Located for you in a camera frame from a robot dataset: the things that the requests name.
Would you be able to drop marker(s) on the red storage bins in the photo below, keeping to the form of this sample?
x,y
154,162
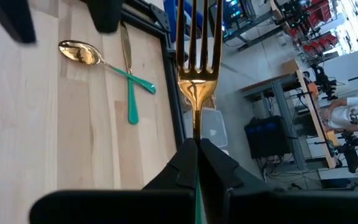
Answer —
x,y
322,40

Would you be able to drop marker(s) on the clear plastic bin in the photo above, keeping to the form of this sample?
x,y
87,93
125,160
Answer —
x,y
213,127

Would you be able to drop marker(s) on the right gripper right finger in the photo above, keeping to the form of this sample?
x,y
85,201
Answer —
x,y
219,180

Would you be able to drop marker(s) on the person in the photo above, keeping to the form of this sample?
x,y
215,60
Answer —
x,y
350,115

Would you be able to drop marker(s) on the black aluminium table frame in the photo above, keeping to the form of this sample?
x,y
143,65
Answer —
x,y
171,93

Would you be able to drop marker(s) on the black computer tower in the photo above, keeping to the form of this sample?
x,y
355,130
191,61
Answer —
x,y
267,137

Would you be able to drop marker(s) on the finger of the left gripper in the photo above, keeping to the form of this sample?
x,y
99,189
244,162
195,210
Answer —
x,y
106,15
14,18

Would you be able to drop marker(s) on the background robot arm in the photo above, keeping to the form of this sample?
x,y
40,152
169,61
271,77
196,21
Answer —
x,y
323,82
350,152

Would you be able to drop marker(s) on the wicker basket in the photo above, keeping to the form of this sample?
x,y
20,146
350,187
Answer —
x,y
210,102

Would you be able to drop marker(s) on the wooden workbench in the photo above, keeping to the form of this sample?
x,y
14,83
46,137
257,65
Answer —
x,y
314,118

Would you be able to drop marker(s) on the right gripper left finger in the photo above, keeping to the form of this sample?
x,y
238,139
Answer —
x,y
179,174

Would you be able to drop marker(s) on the blue plastic bin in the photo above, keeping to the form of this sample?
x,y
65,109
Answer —
x,y
169,15

